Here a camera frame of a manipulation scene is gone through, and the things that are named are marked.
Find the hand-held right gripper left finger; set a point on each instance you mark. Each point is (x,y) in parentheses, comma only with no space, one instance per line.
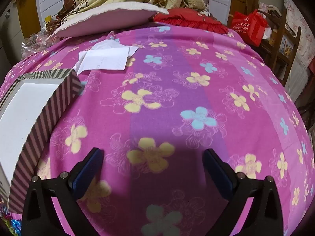
(87,174)

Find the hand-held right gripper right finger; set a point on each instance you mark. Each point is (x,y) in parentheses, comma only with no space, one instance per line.
(217,174)

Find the striped cardboard box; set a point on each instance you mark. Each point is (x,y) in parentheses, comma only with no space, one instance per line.
(37,98)

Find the heap of colourful bead jewelry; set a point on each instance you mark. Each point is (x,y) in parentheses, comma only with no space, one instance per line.
(11,222)

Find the pink floral blanket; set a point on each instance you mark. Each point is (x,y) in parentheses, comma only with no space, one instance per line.
(172,103)

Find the white paper sheet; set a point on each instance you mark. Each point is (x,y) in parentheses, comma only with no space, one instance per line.
(103,62)
(115,45)

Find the wooden chair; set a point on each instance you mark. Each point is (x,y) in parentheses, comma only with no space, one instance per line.
(280,51)

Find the clear plastic bag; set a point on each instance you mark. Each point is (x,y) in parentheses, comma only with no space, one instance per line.
(37,41)

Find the red shopping bag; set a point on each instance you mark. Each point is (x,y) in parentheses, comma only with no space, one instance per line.
(248,27)

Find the red frilled cushion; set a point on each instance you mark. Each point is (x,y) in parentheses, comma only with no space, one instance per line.
(192,17)

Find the floral curtain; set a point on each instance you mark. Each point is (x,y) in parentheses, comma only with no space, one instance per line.
(300,12)

